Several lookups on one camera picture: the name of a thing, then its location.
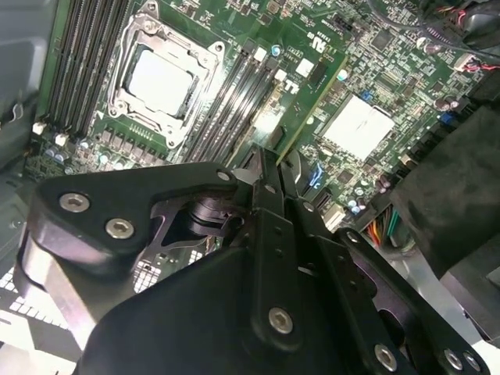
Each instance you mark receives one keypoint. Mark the green RAM stick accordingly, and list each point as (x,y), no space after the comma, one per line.
(308,97)

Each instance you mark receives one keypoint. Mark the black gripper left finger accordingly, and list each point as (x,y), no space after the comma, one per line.
(156,183)

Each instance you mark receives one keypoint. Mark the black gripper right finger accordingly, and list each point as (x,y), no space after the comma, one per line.
(351,273)

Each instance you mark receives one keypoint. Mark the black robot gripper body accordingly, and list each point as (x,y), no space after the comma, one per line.
(176,332)

